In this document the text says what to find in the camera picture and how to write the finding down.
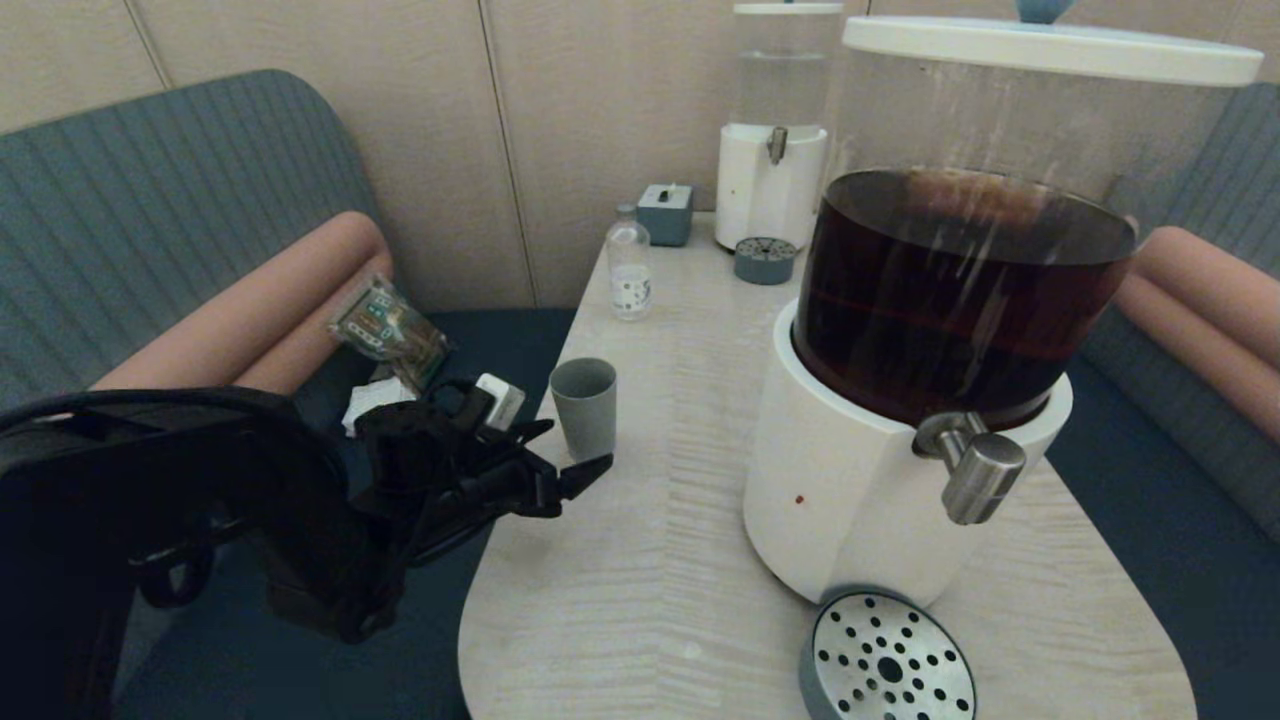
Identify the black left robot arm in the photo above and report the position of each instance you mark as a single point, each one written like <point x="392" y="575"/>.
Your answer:
<point x="180" y="500"/>

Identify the white folded napkins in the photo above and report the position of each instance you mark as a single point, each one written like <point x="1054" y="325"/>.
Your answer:
<point x="375" y="395"/>

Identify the water-filled drink dispenser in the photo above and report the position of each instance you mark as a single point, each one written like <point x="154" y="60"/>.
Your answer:
<point x="760" y="193"/>

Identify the small grey box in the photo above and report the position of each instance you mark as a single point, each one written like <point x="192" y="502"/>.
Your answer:
<point x="665" y="215"/>

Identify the grey perforated drip tray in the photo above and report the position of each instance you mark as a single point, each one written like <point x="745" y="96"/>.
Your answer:
<point x="765" y="261"/>
<point x="890" y="660"/>

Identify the pink cylindrical bolster cushion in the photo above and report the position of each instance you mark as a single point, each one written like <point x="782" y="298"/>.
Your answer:
<point x="1200" y="350"/>
<point x="240" y="320"/>
<point x="1220" y="280"/>
<point x="300" y="360"/>

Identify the grey plastic cup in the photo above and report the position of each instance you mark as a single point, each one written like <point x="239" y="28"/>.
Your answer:
<point x="585" y="410"/>

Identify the white dispenser lid blue knob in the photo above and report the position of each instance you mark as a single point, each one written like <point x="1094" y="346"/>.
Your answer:
<point x="1050" y="48"/>
<point x="780" y="9"/>

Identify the clear plastic bottle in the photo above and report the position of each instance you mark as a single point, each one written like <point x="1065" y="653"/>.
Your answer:
<point x="630" y="277"/>

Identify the steel dispenser tap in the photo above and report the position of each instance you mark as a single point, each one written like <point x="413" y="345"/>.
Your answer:
<point x="776" y="144"/>
<point x="980" y="480"/>

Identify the tea-filled drink dispenser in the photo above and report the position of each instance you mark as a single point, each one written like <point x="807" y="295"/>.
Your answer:
<point x="840" y="480"/>

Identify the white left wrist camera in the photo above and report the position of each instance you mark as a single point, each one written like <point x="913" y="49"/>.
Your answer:
<point x="500" y="400"/>

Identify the green snack bag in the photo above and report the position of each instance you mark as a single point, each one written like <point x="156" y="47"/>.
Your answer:
<point x="390" y="332"/>

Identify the blue-grey ribbed booth sofa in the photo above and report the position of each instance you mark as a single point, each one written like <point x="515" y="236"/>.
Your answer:
<point x="1240" y="170"/>
<point x="150" y="180"/>

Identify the navy seat cushion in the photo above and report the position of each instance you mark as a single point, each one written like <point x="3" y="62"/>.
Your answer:
<point x="1180" y="560"/>
<point x="500" y="340"/>

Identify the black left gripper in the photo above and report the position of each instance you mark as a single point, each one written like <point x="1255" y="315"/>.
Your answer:
<point x="500" y="480"/>

